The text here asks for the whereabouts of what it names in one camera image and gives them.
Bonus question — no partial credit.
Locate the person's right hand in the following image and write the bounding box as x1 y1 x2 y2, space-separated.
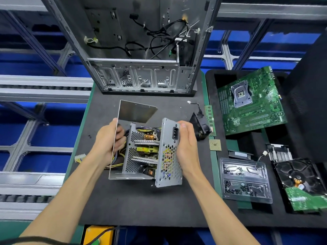
175 120 205 183

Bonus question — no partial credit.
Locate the person's left hand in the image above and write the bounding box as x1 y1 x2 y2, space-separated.
88 118 127 172

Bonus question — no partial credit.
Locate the power supply metal base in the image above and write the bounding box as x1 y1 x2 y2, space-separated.
109 117 184 189

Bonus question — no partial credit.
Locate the person's left forearm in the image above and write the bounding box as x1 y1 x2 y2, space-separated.
18 158 110 245

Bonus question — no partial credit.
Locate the person's right forearm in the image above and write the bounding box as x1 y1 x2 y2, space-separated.
184 171 277 245

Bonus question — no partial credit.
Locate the small square processor chip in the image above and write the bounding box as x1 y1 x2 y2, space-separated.
209 138 222 151

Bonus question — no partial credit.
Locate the black cooling fan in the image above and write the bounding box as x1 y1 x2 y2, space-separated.
189 111 213 141

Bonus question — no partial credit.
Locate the green memory stick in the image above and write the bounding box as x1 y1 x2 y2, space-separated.
205 104 217 137

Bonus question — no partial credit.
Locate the black foam work mat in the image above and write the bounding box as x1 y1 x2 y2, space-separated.
64 74 224 228

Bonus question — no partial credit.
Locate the clear plastic screw tray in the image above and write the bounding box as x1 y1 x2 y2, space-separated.
219 157 274 204

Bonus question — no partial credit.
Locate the silver computer tower chassis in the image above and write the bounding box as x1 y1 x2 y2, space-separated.
40 0 223 96

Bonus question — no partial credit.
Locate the green motherboard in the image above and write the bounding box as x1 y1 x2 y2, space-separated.
217 66 288 136

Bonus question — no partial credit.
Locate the silver heatsink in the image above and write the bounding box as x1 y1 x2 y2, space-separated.
267 144 293 163

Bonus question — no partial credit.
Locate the yellow button box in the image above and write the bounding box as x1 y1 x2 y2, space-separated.
83 225 120 245

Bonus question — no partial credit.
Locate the black hard disk drive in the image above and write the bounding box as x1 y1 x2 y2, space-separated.
274 158 327 212

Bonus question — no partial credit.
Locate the black foam parts tray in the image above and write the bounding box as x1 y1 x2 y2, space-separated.
205 33 327 229

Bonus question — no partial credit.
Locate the aluminium conveyor frame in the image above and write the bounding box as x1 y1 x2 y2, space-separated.
0 0 327 220

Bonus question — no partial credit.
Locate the thin black cable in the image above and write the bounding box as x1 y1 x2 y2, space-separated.
0 226 118 245

